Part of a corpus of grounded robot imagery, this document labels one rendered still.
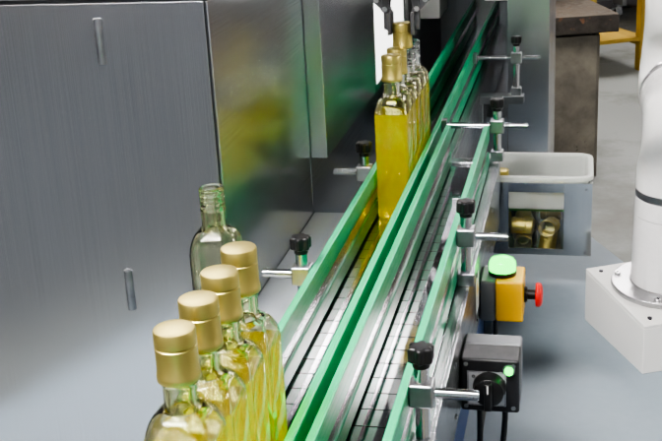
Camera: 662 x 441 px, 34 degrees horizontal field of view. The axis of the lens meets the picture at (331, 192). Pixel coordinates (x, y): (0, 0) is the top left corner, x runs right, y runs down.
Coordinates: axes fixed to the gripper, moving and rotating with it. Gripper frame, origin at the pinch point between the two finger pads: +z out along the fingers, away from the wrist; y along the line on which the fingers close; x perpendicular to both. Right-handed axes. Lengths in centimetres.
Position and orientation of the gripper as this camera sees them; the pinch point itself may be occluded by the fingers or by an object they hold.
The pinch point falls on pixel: (402, 22)
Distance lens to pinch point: 193.0
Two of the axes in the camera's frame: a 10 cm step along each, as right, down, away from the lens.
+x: 2.2, -3.3, 9.2
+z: 0.6, 9.5, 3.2
